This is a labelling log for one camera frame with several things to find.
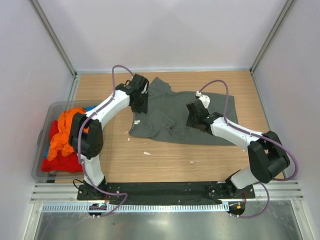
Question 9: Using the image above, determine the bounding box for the clear plastic bin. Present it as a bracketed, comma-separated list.
[30, 99, 106, 185]

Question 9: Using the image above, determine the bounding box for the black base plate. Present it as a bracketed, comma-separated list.
[76, 181, 256, 205]

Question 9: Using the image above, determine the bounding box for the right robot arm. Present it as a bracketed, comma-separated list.
[186, 98, 290, 198]

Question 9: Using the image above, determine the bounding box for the blue t shirt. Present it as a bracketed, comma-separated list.
[44, 105, 105, 159]

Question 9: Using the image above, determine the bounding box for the left aluminium frame post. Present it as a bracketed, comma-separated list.
[29, 0, 78, 77]

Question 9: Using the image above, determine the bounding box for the right aluminium frame post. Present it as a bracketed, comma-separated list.
[249, 0, 296, 75]

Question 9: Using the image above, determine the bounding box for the grey t shirt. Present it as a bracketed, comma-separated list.
[129, 77, 233, 146]

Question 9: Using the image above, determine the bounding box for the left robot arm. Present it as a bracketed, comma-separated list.
[68, 74, 150, 200]

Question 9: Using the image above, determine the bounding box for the slotted cable duct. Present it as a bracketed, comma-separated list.
[41, 202, 229, 213]

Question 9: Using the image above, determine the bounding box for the aluminium rail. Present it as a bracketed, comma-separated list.
[30, 180, 304, 203]

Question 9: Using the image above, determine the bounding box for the red t shirt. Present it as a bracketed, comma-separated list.
[40, 120, 83, 173]

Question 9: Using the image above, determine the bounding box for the orange t shirt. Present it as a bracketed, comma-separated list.
[46, 107, 90, 162]

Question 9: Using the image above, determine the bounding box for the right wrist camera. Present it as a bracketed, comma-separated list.
[195, 91, 210, 109]

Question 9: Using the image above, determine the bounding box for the aluminium frame post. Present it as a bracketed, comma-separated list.
[29, 0, 78, 77]
[249, 0, 296, 75]

